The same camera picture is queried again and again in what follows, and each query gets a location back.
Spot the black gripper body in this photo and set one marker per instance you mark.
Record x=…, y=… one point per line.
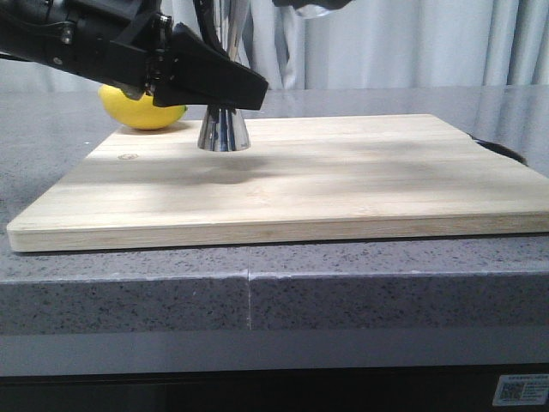
x=113, y=42
x=299, y=4

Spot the clear glass beaker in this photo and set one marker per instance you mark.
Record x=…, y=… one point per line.
x=311, y=11

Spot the steel double jigger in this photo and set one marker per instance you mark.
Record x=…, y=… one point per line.
x=224, y=129

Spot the yellow lemon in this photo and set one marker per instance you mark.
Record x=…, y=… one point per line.
x=139, y=114

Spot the white QR code label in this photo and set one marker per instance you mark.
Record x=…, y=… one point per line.
x=521, y=390

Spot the light wooden cutting board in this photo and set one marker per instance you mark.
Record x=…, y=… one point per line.
x=302, y=179

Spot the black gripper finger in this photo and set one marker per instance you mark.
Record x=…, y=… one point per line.
x=205, y=15
x=190, y=72

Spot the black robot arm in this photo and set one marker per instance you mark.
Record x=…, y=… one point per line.
x=30, y=31

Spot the grey pleated curtain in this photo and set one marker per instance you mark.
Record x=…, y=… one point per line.
x=399, y=44

